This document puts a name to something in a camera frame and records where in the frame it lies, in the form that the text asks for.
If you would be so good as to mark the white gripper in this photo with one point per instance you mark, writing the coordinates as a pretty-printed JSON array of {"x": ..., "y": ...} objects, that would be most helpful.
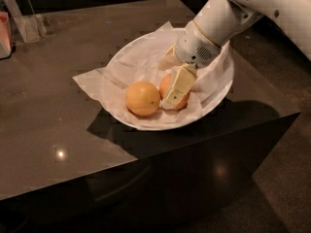
[{"x": 193, "y": 47}]

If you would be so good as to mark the orange fruit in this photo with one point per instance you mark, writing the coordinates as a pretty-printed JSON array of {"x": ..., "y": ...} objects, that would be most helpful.
[{"x": 163, "y": 86}]

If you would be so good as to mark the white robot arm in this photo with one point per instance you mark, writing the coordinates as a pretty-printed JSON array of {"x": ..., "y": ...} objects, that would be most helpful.
[{"x": 216, "y": 23}]

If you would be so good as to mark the white bowl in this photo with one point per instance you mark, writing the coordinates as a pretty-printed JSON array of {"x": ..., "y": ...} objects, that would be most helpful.
[{"x": 223, "y": 81}]

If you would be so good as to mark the white paper liner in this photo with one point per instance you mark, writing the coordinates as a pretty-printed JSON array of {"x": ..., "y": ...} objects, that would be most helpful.
[{"x": 139, "y": 62}]

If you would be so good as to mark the yellow-orange fruit left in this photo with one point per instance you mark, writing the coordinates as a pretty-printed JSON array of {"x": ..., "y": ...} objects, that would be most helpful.
[{"x": 142, "y": 99}]

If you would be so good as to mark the pink white box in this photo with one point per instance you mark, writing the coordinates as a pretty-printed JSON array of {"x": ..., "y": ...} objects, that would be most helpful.
[{"x": 5, "y": 36}]

